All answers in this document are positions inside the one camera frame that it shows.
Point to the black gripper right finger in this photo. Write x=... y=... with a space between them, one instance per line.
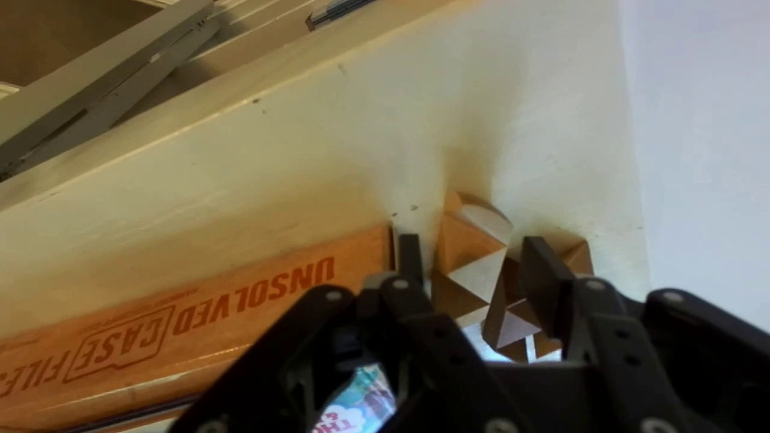
x=641 y=362

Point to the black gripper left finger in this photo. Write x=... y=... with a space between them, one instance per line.
x=434 y=362

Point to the light brown wooden block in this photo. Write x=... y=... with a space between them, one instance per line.
x=461 y=256

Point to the dark brown patterned block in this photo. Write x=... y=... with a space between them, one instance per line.
x=505 y=320

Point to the orange board game box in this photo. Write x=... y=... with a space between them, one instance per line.
x=160 y=337

